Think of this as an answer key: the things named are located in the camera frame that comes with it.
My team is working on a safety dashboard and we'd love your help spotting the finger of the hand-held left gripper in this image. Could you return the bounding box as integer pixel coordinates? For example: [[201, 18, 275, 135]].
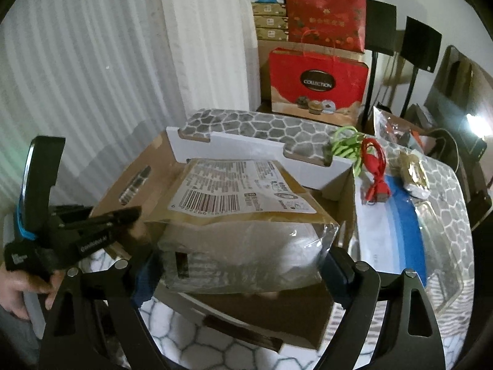
[[87, 206, 142, 236]]

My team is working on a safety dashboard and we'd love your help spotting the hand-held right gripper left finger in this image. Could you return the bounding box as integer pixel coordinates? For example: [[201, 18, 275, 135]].
[[39, 249, 170, 370]]

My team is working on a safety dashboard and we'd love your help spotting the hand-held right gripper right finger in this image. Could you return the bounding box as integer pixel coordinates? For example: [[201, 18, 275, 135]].
[[320, 247, 451, 370]]

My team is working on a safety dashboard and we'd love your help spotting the brown cardboard box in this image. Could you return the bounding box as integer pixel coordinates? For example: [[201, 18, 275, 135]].
[[89, 129, 357, 355]]

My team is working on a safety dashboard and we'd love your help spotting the blue and white packet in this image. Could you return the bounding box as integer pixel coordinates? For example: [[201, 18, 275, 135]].
[[354, 173, 429, 286]]

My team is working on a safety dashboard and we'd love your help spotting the clear labelled plastic packet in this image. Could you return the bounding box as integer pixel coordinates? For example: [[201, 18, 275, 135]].
[[143, 158, 340, 293]]

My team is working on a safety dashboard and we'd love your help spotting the red cable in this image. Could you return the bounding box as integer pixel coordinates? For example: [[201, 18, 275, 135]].
[[360, 139, 390, 205]]

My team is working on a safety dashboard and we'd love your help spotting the green cable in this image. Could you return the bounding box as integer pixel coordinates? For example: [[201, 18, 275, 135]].
[[327, 125, 370, 180]]

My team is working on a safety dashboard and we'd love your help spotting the person's left hand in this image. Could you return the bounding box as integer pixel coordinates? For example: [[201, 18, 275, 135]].
[[0, 266, 66, 321]]

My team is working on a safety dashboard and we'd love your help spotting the clear plastic bag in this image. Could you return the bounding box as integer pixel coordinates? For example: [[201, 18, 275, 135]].
[[416, 200, 468, 314]]

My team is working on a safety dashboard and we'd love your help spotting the gold wrapped item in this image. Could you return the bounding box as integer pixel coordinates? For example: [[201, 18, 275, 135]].
[[398, 152, 432, 201]]

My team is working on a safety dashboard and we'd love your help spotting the clear bag of assorted items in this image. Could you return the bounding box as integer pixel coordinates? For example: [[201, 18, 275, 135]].
[[373, 106, 425, 151]]

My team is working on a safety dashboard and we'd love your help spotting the grey honeycomb patterned blanket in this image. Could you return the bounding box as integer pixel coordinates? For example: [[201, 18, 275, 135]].
[[135, 109, 476, 370]]

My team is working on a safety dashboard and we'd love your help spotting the dark framed panel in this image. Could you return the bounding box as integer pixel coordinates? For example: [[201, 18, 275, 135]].
[[424, 45, 493, 155]]

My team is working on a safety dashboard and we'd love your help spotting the tan flat box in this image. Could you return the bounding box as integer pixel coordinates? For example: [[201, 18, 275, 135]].
[[255, 27, 289, 41], [254, 15, 289, 29], [252, 3, 287, 17]]

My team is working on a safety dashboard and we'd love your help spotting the black music stand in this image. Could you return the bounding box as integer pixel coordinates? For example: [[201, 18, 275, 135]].
[[400, 16, 442, 119], [362, 0, 397, 118]]

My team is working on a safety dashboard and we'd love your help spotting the grey cable loop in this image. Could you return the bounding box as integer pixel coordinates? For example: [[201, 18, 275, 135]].
[[427, 128, 462, 175]]

